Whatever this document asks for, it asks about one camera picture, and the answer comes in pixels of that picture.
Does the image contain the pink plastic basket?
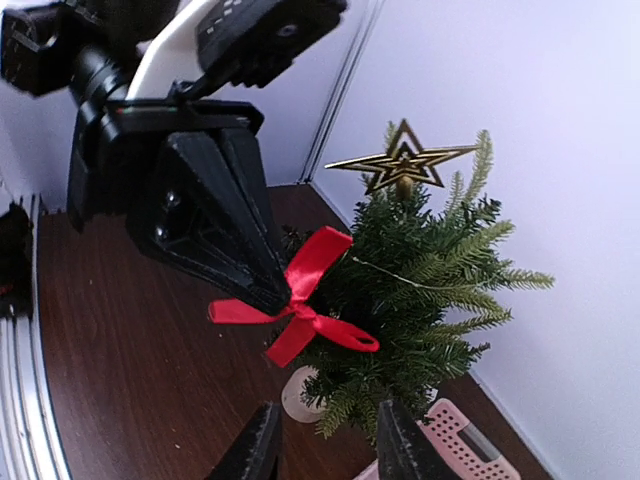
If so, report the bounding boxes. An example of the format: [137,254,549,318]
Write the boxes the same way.
[357,398,521,480]

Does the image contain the small green christmas tree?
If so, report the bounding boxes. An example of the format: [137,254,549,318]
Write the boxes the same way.
[296,130,555,439]

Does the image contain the round wooden tree base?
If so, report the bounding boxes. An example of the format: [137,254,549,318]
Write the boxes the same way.
[281,366,325,424]

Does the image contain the thin wire string lights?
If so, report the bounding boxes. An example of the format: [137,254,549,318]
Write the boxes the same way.
[350,256,491,292]

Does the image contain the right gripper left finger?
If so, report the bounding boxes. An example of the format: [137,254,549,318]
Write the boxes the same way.
[207,402,283,480]

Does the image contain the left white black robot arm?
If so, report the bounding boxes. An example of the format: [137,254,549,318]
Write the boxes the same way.
[1,1,292,316]

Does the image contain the front aluminium rail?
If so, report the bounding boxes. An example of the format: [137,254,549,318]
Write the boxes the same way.
[1,195,71,480]

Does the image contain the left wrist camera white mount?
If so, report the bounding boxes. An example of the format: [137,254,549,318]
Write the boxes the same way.
[124,0,349,101]

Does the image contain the gold star red ornament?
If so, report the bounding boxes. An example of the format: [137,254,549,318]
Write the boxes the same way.
[324,119,479,195]

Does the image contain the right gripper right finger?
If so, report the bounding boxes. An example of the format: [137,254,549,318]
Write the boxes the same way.
[376,400,455,480]

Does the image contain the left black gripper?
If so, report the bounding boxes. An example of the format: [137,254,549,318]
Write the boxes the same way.
[66,99,291,315]

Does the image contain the red satin ribbon bow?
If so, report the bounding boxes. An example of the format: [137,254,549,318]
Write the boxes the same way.
[209,226,380,368]

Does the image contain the left aluminium frame post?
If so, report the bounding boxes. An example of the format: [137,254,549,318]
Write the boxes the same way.
[296,0,385,184]

